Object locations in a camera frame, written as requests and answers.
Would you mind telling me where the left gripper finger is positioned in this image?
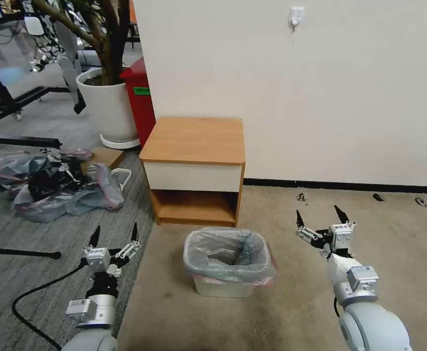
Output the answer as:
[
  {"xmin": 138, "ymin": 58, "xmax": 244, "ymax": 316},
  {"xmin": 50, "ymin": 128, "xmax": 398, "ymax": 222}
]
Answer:
[
  {"xmin": 83, "ymin": 225, "xmax": 101, "ymax": 261},
  {"xmin": 116, "ymin": 222, "xmax": 141, "ymax": 260}
]

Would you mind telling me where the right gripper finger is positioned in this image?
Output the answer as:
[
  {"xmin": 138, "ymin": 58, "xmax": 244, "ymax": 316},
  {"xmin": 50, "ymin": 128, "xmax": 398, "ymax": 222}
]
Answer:
[
  {"xmin": 333, "ymin": 204, "xmax": 357, "ymax": 230},
  {"xmin": 295, "ymin": 210, "xmax": 324, "ymax": 245}
]

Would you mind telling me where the crumpled black plastic bag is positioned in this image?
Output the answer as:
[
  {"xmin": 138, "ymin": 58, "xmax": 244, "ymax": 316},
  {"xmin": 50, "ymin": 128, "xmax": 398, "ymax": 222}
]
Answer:
[{"xmin": 27, "ymin": 155, "xmax": 90, "ymax": 202}]

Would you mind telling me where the translucent grey garbage bag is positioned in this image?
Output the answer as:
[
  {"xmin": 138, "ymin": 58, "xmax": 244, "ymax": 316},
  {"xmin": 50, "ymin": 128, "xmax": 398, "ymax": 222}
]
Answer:
[{"xmin": 183, "ymin": 226, "xmax": 277, "ymax": 290}]

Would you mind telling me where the white plastic trash can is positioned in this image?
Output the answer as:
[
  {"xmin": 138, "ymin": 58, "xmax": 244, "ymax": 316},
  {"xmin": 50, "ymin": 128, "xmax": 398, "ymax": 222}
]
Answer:
[{"xmin": 191, "ymin": 272, "xmax": 262, "ymax": 298}]

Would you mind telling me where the black baseboard strip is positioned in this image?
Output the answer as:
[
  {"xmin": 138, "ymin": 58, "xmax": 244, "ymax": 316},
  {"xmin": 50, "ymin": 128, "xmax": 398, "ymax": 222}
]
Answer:
[{"xmin": 243, "ymin": 177, "xmax": 427, "ymax": 195}]

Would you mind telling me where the pile of grey plastic bags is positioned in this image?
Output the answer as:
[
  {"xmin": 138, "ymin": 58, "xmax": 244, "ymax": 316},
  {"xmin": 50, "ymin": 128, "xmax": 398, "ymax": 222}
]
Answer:
[{"xmin": 0, "ymin": 147, "xmax": 125, "ymax": 224}]

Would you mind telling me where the black metal floor bar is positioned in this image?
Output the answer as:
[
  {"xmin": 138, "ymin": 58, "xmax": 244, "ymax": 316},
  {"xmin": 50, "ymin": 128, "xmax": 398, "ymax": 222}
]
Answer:
[
  {"xmin": 0, "ymin": 246, "xmax": 62, "ymax": 260},
  {"xmin": 0, "ymin": 136, "xmax": 62, "ymax": 150}
]

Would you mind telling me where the flat brown cardboard piece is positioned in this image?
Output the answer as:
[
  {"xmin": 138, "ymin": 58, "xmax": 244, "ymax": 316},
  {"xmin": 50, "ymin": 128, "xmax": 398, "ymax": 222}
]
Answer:
[{"xmin": 79, "ymin": 147, "xmax": 125, "ymax": 177}]

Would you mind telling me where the white pot saucer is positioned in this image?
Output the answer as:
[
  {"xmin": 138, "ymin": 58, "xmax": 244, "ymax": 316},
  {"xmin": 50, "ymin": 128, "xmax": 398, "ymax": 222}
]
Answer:
[{"xmin": 99, "ymin": 133, "xmax": 141, "ymax": 150}]

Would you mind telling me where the wooden nightstand with white drawer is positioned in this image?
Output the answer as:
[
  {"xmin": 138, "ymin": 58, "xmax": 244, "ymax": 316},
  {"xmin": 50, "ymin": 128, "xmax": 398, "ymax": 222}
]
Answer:
[{"xmin": 138, "ymin": 117, "xmax": 245, "ymax": 227}]

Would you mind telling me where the red bin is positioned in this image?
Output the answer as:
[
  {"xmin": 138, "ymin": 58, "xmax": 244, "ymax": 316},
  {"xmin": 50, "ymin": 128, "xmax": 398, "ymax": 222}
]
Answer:
[{"xmin": 119, "ymin": 57, "xmax": 157, "ymax": 148}]

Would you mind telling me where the white plant pot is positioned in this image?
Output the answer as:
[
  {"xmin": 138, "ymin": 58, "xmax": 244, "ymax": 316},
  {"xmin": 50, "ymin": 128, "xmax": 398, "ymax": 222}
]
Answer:
[{"xmin": 75, "ymin": 67, "xmax": 139, "ymax": 144}]

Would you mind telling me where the brown tree trunk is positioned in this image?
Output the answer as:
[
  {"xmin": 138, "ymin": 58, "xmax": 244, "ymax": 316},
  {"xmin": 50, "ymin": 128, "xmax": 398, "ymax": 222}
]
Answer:
[{"xmin": 34, "ymin": 0, "xmax": 134, "ymax": 86}]

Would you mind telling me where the orange chair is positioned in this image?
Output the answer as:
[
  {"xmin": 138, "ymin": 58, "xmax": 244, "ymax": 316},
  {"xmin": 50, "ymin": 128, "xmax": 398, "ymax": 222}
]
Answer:
[{"xmin": 119, "ymin": 0, "xmax": 142, "ymax": 49}]

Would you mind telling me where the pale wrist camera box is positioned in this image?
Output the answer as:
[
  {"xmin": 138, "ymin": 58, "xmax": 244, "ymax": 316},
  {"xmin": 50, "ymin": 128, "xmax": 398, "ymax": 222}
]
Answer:
[
  {"xmin": 88, "ymin": 248, "xmax": 112, "ymax": 274},
  {"xmin": 328, "ymin": 223, "xmax": 354, "ymax": 252}
]

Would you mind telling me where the white wire loop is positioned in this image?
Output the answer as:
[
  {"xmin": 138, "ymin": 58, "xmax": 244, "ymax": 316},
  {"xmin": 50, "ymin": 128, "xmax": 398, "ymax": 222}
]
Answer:
[{"xmin": 110, "ymin": 168, "xmax": 132, "ymax": 192}]

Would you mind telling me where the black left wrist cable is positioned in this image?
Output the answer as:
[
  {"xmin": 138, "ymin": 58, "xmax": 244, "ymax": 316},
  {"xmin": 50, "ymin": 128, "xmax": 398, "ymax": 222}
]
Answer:
[{"xmin": 11, "ymin": 264, "xmax": 90, "ymax": 350}]

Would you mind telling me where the black metal stand frame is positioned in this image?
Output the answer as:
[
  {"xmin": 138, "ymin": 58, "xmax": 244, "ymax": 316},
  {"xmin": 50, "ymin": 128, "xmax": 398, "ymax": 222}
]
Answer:
[{"xmin": 0, "ymin": 36, "xmax": 72, "ymax": 129}]

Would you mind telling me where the white wall hook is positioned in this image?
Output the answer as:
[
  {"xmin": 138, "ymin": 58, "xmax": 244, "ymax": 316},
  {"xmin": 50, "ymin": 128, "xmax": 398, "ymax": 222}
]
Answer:
[{"xmin": 289, "ymin": 6, "xmax": 305, "ymax": 28}]

